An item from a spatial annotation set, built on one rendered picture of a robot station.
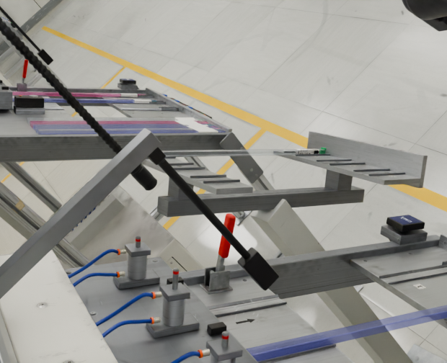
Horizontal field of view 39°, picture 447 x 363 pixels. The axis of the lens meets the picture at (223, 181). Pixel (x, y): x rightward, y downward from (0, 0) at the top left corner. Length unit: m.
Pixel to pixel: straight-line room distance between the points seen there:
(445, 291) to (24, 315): 0.60
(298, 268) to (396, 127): 1.71
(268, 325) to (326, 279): 0.23
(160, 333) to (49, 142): 0.98
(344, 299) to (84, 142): 0.72
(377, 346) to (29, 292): 1.03
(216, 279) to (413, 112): 1.88
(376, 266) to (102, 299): 0.47
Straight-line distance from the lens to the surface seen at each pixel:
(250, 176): 1.75
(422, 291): 0.97
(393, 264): 1.04
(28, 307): 0.67
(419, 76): 2.82
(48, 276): 0.73
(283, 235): 1.26
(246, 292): 0.88
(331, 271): 1.02
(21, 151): 1.56
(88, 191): 0.54
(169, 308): 0.65
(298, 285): 0.99
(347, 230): 2.34
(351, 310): 1.46
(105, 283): 0.75
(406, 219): 1.12
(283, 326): 0.81
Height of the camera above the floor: 1.57
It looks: 32 degrees down
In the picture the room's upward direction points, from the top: 40 degrees counter-clockwise
